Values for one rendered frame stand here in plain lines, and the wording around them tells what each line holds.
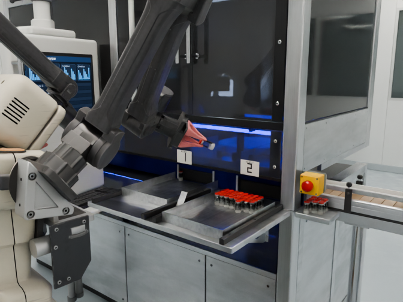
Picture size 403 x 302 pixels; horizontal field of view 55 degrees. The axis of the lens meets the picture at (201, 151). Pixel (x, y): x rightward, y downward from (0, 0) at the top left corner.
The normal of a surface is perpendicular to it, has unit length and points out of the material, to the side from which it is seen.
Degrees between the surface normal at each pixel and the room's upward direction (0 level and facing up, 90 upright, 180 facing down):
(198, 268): 90
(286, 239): 90
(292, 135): 90
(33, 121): 90
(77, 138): 53
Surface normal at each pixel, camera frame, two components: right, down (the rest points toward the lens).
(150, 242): -0.61, 0.15
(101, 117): -0.27, 0.18
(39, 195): 0.72, 0.14
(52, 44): 0.87, 0.10
